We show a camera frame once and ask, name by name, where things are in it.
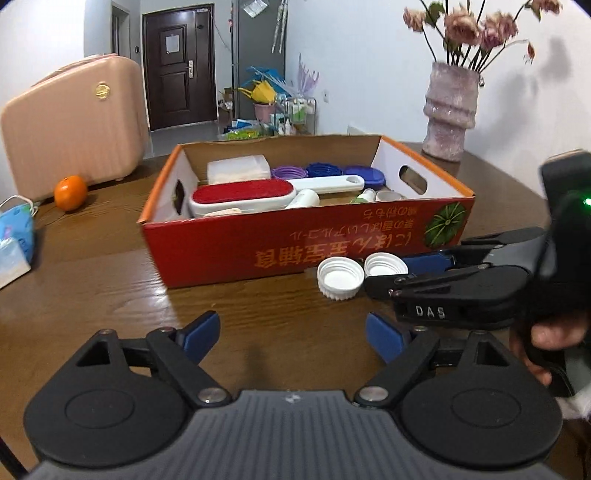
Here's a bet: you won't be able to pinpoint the grey tall cabinet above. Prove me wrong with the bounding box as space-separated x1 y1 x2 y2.
232 0 290 123

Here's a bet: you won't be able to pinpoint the pink textured vase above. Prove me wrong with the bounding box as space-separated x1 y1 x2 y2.
422 62 481 162

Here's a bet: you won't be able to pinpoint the blue round lid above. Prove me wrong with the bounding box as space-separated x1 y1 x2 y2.
342 165 386 188

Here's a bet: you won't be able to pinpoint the pink suitcase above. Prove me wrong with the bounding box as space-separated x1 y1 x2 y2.
0 54 144 200

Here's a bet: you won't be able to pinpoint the white rectangular box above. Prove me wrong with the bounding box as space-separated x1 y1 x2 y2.
206 155 271 186

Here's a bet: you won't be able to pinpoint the dried pink flowers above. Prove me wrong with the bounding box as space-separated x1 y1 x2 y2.
403 0 565 75

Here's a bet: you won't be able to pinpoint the orange fruit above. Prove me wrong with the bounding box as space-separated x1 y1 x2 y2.
54 175 89 212

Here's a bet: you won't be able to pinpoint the blue tissue pack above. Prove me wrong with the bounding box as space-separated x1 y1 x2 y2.
0 237 33 289

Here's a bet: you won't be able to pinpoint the dark blue ridged lid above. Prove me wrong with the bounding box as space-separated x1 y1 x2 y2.
305 161 344 179

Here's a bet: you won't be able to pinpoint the white ridged bottle cap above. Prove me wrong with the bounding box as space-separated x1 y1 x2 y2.
363 252 410 278
317 257 366 301

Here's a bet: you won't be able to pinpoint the white spray bottle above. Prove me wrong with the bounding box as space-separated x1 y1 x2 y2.
283 189 321 211

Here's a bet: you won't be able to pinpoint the blue face mask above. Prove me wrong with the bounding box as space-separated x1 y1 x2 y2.
0 195 38 267

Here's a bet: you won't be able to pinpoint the red and white lint brush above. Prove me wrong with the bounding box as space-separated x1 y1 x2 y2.
188 174 366 219

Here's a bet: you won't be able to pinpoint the blue and yellow toys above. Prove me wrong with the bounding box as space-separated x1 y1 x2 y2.
237 66 288 105

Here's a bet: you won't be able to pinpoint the person's right hand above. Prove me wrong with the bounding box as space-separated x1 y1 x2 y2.
509 314 591 387

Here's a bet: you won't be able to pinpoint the dark brown entrance door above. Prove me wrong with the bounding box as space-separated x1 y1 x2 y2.
141 4 218 132

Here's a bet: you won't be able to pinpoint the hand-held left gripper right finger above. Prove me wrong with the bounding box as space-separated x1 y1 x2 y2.
355 311 513 409

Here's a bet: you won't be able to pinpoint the purple ridged lid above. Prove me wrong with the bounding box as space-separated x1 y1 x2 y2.
271 166 309 181

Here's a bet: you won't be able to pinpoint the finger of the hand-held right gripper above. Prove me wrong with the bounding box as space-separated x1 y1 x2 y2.
364 264 533 304
404 226 548 276

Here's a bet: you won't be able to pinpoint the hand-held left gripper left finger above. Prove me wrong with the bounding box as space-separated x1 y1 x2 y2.
76 310 232 409

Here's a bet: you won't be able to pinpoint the red cardboard box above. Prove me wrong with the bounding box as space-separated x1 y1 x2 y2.
137 134 476 289

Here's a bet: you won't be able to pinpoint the wire rack with bottles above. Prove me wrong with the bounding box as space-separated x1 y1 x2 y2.
272 96 318 136

